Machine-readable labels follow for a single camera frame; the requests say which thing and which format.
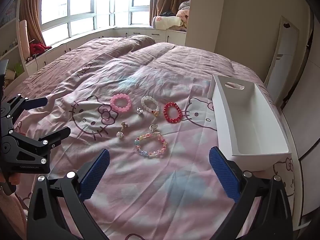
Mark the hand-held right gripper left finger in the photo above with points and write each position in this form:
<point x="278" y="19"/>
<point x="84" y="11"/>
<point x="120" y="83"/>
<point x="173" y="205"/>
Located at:
<point x="96" y="175"/>

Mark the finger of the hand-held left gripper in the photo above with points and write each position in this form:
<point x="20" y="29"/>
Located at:
<point x="35" y="102"/>
<point x="32" y="152"/>

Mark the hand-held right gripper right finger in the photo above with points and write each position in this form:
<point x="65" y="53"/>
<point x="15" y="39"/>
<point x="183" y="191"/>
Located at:
<point x="223" y="175"/>

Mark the white storage box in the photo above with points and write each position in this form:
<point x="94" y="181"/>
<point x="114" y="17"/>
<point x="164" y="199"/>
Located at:
<point x="252" y="120"/>

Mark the person's left hand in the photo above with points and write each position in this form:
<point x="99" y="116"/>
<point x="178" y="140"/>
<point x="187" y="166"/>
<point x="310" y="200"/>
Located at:
<point x="13" y="178"/>

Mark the green box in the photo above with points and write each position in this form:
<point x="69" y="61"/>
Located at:
<point x="18" y="69"/>

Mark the red cloth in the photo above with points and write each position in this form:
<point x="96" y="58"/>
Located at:
<point x="38" y="48"/>

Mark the pink chair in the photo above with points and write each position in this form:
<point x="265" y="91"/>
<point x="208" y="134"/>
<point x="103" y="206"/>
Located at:
<point x="24" y="37"/>

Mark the pink cartoon cat printed blanket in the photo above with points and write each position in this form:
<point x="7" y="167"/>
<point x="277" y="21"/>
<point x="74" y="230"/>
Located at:
<point x="160" y="187"/>

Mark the bay window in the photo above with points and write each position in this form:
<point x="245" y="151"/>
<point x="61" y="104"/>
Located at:
<point x="100" y="2"/>

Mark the brown duvet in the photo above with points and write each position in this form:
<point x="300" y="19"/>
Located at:
<point x="190" y="57"/>

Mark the white window seat cabinets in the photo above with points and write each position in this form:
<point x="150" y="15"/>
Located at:
<point x="140" y="33"/>

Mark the white framed mirror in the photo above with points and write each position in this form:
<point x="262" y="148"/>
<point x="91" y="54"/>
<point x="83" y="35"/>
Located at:
<point x="282" y="55"/>

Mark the dark cloth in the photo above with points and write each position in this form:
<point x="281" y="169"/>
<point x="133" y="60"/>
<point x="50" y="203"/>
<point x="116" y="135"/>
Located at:
<point x="168" y="13"/>

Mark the pile of folded blankets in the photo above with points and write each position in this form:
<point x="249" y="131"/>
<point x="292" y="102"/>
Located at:
<point x="185" y="15"/>

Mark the white wall shelf unit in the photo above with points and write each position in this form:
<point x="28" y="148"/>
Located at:
<point x="10" y="50"/>

